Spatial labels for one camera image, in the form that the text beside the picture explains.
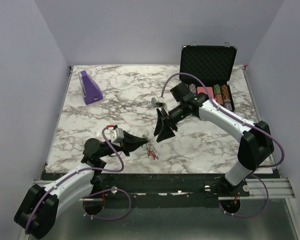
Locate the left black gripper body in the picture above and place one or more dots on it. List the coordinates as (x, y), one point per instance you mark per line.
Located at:
(121, 148)

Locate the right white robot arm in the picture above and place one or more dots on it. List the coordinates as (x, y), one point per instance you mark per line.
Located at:
(255, 145)

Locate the black poker chip case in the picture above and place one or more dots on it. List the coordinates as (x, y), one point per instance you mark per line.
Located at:
(213, 65)

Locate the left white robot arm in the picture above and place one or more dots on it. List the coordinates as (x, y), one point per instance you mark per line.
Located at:
(42, 205)

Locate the red keyring with keys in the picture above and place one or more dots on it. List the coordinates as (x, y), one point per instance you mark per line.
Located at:
(150, 149)

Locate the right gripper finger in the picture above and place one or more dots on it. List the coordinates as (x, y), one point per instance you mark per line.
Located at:
(165, 133)
(160, 123)

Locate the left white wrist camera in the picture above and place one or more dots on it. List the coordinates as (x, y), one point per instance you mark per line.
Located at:
(116, 134)

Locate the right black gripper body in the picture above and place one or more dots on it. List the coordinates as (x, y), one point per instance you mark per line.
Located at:
(177, 114)

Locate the pink playing card deck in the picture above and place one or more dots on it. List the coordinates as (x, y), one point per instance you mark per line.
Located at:
(205, 90)

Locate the purple wedge-shaped box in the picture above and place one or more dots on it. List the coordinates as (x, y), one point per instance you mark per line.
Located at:
(91, 92)

